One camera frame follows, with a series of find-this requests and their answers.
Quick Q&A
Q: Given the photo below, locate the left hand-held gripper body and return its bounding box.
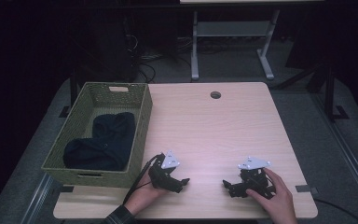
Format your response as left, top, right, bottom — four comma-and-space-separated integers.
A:
147, 150, 184, 192

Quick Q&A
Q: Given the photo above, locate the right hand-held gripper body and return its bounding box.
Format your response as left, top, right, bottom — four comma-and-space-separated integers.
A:
238, 156, 276, 200

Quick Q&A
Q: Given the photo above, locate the green woven basket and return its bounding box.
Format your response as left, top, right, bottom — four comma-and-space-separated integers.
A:
41, 81, 154, 189

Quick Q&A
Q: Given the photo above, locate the dark cloth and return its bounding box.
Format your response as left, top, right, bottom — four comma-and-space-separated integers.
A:
62, 111, 137, 172

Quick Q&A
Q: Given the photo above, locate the person's left hand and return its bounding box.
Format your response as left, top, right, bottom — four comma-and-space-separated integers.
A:
124, 173, 169, 216

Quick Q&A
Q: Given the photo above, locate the person's right hand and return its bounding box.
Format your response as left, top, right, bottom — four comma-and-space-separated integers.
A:
245, 167, 296, 224

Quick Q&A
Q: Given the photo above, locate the grey tape strip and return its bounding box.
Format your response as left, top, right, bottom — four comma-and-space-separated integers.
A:
295, 184, 320, 196

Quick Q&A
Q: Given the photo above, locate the black metal stand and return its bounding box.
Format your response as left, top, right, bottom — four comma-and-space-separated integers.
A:
321, 63, 351, 123

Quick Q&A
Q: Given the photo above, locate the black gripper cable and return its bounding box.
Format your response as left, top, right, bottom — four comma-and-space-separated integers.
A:
122, 154, 161, 205

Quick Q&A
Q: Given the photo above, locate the aluminium floor rail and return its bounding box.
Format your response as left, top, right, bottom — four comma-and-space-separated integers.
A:
310, 92, 358, 208
20, 172, 55, 224

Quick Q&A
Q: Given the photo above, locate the tangle of floor cables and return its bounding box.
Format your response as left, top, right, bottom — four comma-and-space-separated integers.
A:
127, 32, 197, 84

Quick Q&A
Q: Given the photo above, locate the white metal desk frame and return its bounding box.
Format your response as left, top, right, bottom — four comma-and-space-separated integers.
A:
180, 0, 324, 82

